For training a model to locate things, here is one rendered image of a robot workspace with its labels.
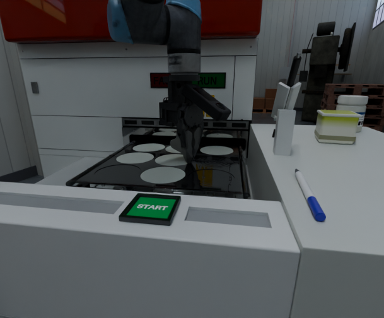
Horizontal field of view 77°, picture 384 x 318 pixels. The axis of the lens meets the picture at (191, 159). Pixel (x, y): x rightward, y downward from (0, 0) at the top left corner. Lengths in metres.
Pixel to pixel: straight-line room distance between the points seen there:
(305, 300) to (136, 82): 0.76
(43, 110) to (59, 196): 0.74
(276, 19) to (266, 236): 10.02
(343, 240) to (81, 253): 0.25
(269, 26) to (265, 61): 1.15
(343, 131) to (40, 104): 0.98
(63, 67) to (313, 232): 0.91
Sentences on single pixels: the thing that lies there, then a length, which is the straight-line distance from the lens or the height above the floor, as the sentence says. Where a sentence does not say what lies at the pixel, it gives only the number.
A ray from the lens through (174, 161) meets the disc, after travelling 0.63.
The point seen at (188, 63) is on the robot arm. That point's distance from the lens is 0.55.
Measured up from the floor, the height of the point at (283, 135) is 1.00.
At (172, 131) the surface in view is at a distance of 0.84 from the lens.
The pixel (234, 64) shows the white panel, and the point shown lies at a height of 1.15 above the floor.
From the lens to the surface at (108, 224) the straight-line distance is 0.27.
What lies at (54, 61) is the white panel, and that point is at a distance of 1.02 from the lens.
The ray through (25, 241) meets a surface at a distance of 0.32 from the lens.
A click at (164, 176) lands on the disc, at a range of 0.53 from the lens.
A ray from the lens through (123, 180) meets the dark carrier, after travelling 0.53.
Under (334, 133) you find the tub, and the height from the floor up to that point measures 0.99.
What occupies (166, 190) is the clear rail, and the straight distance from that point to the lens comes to 0.47.
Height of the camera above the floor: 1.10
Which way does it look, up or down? 18 degrees down
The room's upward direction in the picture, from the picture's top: straight up
